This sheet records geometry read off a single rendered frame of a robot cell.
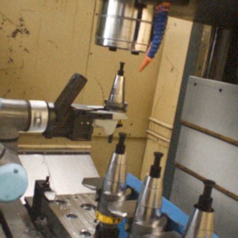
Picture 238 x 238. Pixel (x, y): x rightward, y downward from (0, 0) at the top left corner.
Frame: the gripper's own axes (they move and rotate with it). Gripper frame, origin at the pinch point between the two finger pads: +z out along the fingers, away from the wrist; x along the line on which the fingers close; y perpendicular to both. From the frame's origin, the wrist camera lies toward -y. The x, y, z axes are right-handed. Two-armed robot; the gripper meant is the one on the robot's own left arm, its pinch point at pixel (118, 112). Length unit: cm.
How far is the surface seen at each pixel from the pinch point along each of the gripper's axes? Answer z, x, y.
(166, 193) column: 45, -29, 39
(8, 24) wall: -9, -101, -20
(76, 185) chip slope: 27, -79, 55
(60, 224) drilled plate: -11.9, -1.4, 32.3
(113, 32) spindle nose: -7.2, 4.8, -20.0
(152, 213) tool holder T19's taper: -16.7, 43.8, 6.3
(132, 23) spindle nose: -3.9, 7.2, -22.5
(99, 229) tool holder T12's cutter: -18.2, 31.4, 15.3
